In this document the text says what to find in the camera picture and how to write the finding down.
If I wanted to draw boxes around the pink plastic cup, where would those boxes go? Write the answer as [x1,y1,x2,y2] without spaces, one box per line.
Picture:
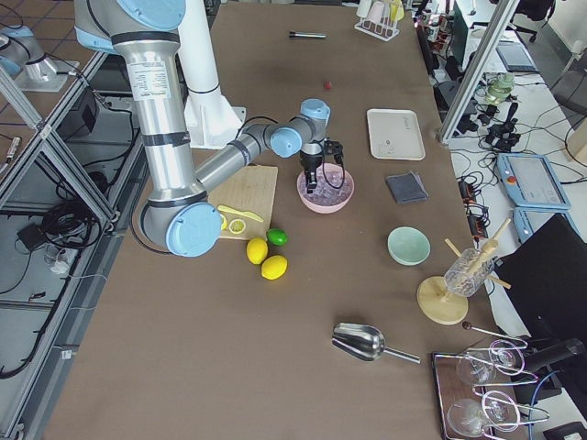
[365,1,385,24]

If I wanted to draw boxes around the pink bowl of ice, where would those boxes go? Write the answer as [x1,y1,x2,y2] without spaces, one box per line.
[296,163,354,214]

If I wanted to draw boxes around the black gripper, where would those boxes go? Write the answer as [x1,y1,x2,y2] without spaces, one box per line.
[300,140,344,192]

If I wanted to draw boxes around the grey folded cloth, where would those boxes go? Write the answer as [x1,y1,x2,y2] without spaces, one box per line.
[385,171,428,204]

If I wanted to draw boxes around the clear textured glass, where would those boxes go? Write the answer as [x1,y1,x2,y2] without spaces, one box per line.
[444,248,493,298]

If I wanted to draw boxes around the teach pendant tablet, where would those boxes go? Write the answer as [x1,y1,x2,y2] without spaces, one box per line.
[496,153,571,211]
[513,206,577,244]

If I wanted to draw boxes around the wooden cutting board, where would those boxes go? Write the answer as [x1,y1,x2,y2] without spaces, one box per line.
[208,165,278,240]

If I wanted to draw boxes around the metal ice scoop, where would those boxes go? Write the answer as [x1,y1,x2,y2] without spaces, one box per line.
[331,323,421,364]

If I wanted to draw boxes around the white wire cup rack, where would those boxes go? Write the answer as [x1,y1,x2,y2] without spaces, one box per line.
[354,0,400,42]

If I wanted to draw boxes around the white plastic cup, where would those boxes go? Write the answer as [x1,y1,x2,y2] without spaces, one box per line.
[356,0,371,18]

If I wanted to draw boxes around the whole yellow lemon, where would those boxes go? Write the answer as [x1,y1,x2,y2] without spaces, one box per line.
[260,255,288,281]
[246,237,269,265]

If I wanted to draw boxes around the green ceramic bowl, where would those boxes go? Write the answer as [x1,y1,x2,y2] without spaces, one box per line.
[387,226,431,266]

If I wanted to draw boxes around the wine glass rack tray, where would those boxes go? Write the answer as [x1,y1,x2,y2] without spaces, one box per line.
[431,337,549,439]

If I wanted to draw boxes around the white robot base pillar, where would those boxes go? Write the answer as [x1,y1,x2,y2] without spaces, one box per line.
[178,1,246,149]

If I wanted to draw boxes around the wooden cup tree stand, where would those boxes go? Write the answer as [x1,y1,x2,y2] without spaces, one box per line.
[416,218,511,325]

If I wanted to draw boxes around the green lime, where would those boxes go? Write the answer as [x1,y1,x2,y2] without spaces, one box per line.
[266,228,289,246]

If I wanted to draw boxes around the beige rabbit tray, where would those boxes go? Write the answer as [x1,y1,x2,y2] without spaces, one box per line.
[366,108,426,161]

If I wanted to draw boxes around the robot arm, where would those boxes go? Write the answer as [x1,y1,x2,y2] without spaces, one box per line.
[1,27,65,93]
[74,1,330,258]

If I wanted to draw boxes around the yellow plastic knife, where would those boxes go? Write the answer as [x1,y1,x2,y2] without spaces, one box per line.
[217,204,264,223]

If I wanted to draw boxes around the yellow plastic cup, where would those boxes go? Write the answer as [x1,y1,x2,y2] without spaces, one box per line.
[389,0,404,21]

